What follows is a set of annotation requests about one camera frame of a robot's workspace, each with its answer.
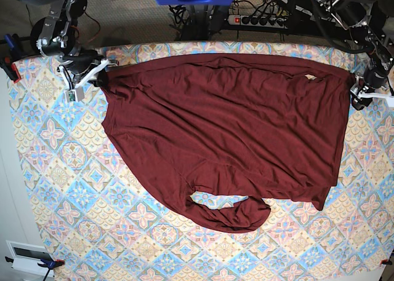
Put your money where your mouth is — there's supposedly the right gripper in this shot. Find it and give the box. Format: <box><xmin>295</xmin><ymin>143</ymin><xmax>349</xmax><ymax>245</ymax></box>
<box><xmin>57</xmin><ymin>49</ymin><xmax>119</xmax><ymax>89</ymax></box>

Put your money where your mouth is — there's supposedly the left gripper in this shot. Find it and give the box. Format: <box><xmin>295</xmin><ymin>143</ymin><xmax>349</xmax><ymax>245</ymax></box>
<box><xmin>350</xmin><ymin>67</ymin><xmax>393</xmax><ymax>111</ymax></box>

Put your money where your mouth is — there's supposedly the dark red t-shirt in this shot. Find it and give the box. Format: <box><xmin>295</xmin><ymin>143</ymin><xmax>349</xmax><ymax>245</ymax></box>
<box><xmin>102</xmin><ymin>53</ymin><xmax>355</xmax><ymax>233</ymax></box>

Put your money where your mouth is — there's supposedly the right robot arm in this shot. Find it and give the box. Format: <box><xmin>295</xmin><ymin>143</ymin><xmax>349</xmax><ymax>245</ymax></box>
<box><xmin>18</xmin><ymin>0</ymin><xmax>118</xmax><ymax>90</ymax></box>

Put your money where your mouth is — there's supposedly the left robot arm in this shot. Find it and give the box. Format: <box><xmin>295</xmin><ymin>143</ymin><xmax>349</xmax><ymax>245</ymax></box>
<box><xmin>311</xmin><ymin>0</ymin><xmax>393</xmax><ymax>110</ymax></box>

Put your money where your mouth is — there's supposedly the upper left table clamp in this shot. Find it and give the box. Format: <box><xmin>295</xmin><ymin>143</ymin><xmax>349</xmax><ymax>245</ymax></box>
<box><xmin>1</xmin><ymin>34</ymin><xmax>22</xmax><ymax>83</ymax></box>

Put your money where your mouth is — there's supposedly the table clamp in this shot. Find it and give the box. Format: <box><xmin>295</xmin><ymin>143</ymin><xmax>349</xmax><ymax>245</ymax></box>
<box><xmin>5</xmin><ymin>256</ymin><xmax>65</xmax><ymax>280</ymax></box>
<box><xmin>380</xmin><ymin>259</ymin><xmax>393</xmax><ymax>266</ymax></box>
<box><xmin>1</xmin><ymin>34</ymin><xmax>22</xmax><ymax>83</ymax></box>

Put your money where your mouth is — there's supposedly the white power strip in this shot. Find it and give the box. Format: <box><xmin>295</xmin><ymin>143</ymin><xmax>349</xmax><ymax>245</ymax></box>
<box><xmin>227</xmin><ymin>15</ymin><xmax>287</xmax><ymax>29</ymax></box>

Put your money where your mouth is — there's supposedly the lower right table clamp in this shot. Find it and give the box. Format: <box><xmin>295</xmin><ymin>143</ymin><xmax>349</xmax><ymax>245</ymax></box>
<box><xmin>380</xmin><ymin>259</ymin><xmax>393</xmax><ymax>266</ymax></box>

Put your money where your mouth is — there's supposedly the lower left table clamp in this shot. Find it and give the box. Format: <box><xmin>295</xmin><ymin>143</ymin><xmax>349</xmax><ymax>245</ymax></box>
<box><xmin>5</xmin><ymin>256</ymin><xmax>65</xmax><ymax>280</ymax></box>

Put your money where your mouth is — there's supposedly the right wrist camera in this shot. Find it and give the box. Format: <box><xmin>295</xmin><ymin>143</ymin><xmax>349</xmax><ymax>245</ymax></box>
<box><xmin>64</xmin><ymin>87</ymin><xmax>84</xmax><ymax>103</ymax></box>

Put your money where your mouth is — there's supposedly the white wall outlet box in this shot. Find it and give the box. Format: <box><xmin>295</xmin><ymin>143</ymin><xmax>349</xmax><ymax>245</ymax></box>
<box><xmin>6</xmin><ymin>240</ymin><xmax>50</xmax><ymax>277</ymax></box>

